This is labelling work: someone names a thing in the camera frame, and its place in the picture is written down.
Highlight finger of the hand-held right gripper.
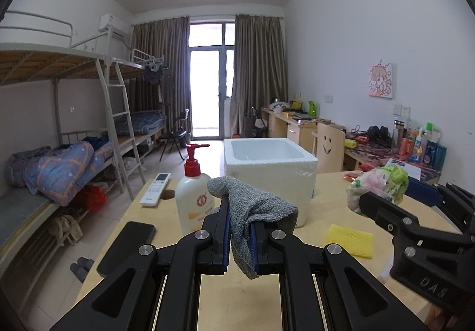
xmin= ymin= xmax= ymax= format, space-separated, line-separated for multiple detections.
xmin=406 ymin=179 xmax=475 ymax=236
xmin=358 ymin=191 xmax=465 ymax=254

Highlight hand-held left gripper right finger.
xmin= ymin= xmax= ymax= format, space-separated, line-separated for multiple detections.
xmin=250 ymin=221 xmax=428 ymax=331

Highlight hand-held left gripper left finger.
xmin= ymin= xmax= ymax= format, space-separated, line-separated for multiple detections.
xmin=49 ymin=192 xmax=231 ymax=331

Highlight floral plastic bag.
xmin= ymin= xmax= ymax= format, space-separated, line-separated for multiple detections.
xmin=346 ymin=164 xmax=409 ymax=214

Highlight grey sock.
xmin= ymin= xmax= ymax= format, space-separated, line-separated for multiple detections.
xmin=207 ymin=176 xmax=299 ymax=280

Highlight yellow sponge cloth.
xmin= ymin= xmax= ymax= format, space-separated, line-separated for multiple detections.
xmin=327 ymin=223 xmax=374 ymax=259

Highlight white foam box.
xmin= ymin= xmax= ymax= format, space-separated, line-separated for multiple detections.
xmin=223 ymin=137 xmax=319 ymax=228

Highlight white paper sheet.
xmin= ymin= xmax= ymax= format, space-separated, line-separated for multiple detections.
xmin=386 ymin=158 xmax=422 ymax=181

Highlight row of toiletry bottles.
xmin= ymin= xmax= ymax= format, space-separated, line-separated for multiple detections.
xmin=391 ymin=120 xmax=448 ymax=170

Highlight white lotion pump bottle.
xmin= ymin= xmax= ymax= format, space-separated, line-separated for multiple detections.
xmin=175 ymin=143 xmax=216 ymax=235

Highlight patterned desk mat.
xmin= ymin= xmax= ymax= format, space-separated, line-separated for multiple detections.
xmin=343 ymin=131 xmax=448 ymax=183

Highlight black headphones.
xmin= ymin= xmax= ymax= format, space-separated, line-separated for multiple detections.
xmin=367 ymin=125 xmax=392 ymax=148

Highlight wooden smiley face chair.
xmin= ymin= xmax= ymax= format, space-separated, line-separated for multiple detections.
xmin=312 ymin=122 xmax=346 ymax=173

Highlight white remote control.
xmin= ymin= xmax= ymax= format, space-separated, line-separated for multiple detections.
xmin=140 ymin=172 xmax=172 ymax=207

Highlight black smartphone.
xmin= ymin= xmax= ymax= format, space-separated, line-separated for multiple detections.
xmin=96 ymin=221 xmax=156 ymax=277

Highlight black folding chair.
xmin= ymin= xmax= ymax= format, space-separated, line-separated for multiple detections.
xmin=159 ymin=109 xmax=191 ymax=162

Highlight dark trolley bag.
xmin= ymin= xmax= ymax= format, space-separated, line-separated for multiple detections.
xmin=243 ymin=106 xmax=268 ymax=139

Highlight wooden desk with drawers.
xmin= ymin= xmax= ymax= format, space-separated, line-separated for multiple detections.
xmin=261 ymin=106 xmax=346 ymax=154

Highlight red bag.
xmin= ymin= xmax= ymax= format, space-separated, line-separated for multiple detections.
xmin=76 ymin=184 xmax=107 ymax=211

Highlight blue checked folded quilt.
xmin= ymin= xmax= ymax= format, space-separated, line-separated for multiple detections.
xmin=114 ymin=110 xmax=167 ymax=137

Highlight glass balcony door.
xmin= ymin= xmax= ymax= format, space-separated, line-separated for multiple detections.
xmin=187 ymin=21 xmax=236 ymax=139

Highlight beige cloth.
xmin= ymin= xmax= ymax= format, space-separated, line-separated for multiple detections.
xmin=48 ymin=214 xmax=84 ymax=246

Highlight metal bed ladder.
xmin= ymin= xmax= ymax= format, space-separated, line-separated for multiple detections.
xmin=96 ymin=58 xmax=146 ymax=202

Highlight brown curtain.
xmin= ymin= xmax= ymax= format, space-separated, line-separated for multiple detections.
xmin=229 ymin=14 xmax=289 ymax=139
xmin=131 ymin=17 xmax=191 ymax=142

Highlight plaid blue orange quilt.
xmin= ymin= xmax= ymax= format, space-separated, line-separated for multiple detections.
xmin=24 ymin=141 xmax=114 ymax=207

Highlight hanging dark clothes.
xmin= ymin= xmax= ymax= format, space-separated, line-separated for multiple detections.
xmin=143 ymin=64 xmax=166 ymax=87

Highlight metal bunk bed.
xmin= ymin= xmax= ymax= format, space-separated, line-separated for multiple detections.
xmin=0 ymin=10 xmax=147 ymax=280
xmin=111 ymin=48 xmax=167 ymax=154

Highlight dark grey bedding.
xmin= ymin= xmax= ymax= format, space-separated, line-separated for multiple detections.
xmin=8 ymin=146 xmax=53 ymax=187

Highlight white air conditioner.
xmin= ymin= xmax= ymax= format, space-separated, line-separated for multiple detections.
xmin=98 ymin=13 xmax=130 ymax=37

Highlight cartoon wall poster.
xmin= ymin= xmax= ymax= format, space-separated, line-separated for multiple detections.
xmin=367 ymin=61 xmax=397 ymax=99

